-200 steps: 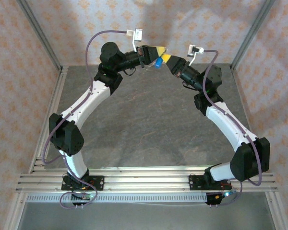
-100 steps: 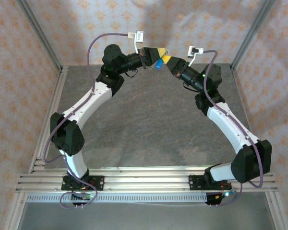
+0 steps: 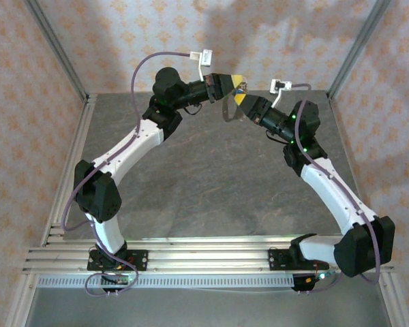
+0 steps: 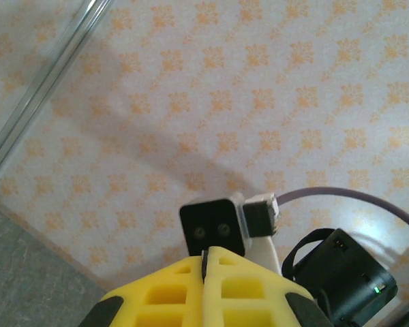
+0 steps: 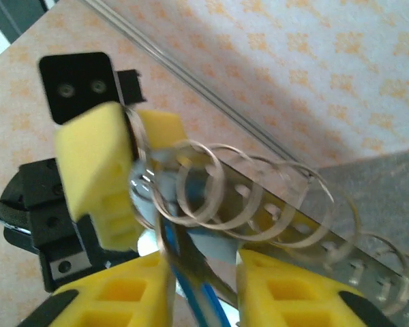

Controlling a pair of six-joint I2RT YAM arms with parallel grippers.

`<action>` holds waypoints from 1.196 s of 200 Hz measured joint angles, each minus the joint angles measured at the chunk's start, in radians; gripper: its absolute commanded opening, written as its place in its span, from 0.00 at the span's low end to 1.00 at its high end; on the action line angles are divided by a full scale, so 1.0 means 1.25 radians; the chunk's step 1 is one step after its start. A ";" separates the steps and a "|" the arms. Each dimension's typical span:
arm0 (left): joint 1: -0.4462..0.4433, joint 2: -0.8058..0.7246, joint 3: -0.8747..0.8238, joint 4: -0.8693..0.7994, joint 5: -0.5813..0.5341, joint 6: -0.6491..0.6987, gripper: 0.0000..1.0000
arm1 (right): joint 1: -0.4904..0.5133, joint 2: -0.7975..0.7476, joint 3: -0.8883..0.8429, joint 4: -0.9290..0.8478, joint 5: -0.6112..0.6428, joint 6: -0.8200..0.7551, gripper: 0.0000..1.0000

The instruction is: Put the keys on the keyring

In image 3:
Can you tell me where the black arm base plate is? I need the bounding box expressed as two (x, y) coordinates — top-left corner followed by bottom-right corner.
(87, 249), (149, 273)
(268, 248), (328, 273)

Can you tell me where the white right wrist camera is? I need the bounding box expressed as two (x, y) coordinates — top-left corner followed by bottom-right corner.
(270, 78), (293, 108)

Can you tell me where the grey metal sheet panel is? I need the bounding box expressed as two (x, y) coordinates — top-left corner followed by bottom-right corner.
(23, 287), (393, 327)

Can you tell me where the key with blue cap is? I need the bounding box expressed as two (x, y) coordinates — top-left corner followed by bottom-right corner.
(234, 78), (249, 97)

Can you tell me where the small circuit board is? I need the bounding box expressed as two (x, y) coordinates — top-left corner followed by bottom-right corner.
(292, 272), (332, 294)
(100, 273), (139, 286)

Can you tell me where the aluminium frame post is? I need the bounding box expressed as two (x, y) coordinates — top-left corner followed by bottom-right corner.
(22, 0), (91, 103)
(326, 0), (392, 99)

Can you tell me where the aluminium base rail beam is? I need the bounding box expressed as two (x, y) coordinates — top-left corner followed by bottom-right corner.
(22, 236), (395, 275)

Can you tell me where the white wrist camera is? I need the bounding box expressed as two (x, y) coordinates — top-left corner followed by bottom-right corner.
(189, 49), (215, 82)
(270, 78), (293, 108)

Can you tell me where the aluminium lower frame bar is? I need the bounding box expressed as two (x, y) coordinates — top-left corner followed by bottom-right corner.
(5, 272), (38, 327)
(376, 272), (409, 327)

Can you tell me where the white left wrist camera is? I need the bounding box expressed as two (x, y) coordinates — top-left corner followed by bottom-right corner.
(189, 49), (215, 82)

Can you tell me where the slotted grey cable duct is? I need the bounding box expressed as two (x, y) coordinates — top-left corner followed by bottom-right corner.
(37, 275), (296, 290)

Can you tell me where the aluminium side rail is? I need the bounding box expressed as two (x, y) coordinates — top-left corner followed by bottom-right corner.
(327, 91), (378, 246)
(40, 94), (98, 246)

